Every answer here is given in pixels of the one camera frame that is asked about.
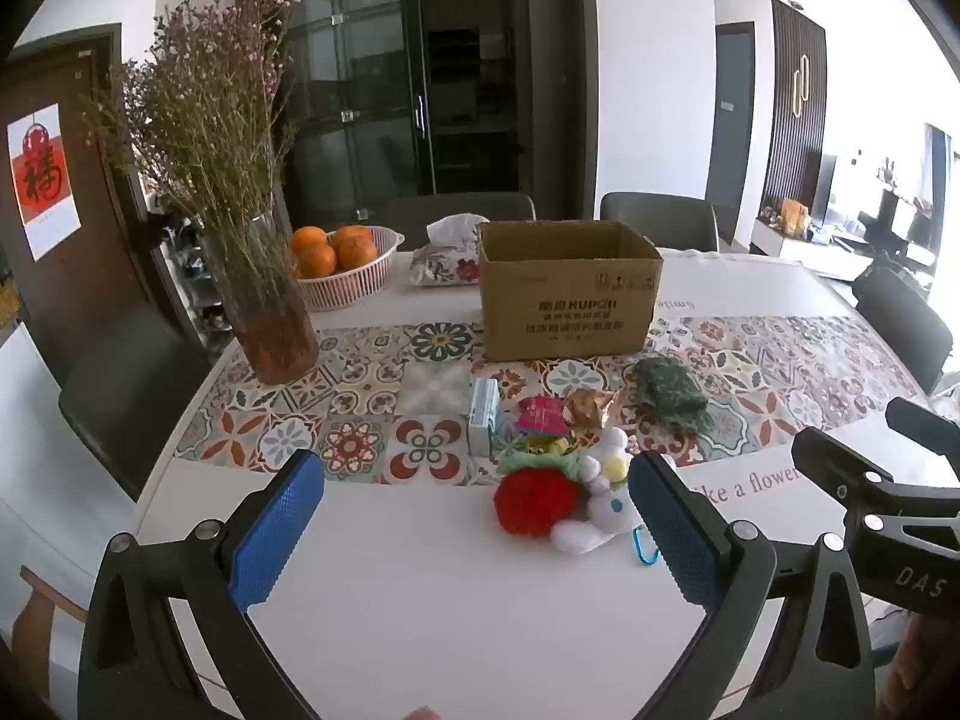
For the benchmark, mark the dark slatted wall panel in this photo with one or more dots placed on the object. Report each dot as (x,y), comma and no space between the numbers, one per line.
(796,112)

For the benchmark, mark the white plastic fruit basket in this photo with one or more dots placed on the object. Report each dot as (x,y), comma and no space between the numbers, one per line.
(345,290)

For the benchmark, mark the reddish foil snack packet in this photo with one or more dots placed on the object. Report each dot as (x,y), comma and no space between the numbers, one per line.
(589,409)

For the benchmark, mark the dried pink flower bunch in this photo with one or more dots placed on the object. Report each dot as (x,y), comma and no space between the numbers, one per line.
(202,127)

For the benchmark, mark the dark green knitted cloth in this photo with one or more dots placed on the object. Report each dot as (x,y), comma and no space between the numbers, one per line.
(671,394)

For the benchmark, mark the brown wooden door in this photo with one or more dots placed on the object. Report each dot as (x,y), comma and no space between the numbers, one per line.
(97,187)

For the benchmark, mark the red blue snack packet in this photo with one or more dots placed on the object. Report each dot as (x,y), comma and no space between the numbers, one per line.
(541,416)

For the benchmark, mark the dark shelf with small items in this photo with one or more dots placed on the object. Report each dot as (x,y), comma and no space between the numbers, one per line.
(191,277)

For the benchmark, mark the red strawberry plush toy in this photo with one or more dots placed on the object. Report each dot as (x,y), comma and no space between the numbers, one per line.
(532,502)

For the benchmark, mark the orange fruit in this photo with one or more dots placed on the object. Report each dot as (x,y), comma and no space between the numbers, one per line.
(356,249)
(316,261)
(309,238)

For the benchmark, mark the wooden chair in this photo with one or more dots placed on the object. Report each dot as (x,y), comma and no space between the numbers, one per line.
(41,615)

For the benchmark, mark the dark interior door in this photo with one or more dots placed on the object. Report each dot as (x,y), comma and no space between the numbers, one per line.
(731,135)

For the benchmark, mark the small blue carabiner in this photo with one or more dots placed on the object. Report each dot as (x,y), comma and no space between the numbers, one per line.
(643,547)

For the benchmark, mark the person's right hand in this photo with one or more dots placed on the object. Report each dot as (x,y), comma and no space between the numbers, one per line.
(919,675)

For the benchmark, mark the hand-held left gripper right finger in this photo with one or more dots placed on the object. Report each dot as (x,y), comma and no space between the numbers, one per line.
(675,532)

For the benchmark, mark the white plush toy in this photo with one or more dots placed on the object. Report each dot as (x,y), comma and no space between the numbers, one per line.
(607,511)

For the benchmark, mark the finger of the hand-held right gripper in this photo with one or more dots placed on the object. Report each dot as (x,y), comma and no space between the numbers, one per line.
(832,465)
(926,427)

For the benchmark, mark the white green tissue packet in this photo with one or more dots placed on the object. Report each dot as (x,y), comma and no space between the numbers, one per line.
(481,420)

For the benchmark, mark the red white door poster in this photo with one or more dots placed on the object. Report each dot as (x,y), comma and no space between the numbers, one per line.
(45,180)

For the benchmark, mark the brown cardboard box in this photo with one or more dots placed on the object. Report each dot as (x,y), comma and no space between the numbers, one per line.
(562,300)

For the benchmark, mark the dark grey dining chair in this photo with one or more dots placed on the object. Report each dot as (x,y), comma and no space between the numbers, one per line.
(127,397)
(904,330)
(450,214)
(660,221)

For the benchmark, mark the black framed glass door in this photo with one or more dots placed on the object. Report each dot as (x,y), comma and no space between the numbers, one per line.
(450,75)

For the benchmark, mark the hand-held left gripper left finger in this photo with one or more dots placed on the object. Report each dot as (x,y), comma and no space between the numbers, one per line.
(277,532)

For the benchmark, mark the white low media cabinet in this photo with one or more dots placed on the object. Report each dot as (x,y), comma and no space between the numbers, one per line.
(787,247)

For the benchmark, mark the floral soft tissue pack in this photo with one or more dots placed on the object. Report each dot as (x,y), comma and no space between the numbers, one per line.
(442,268)

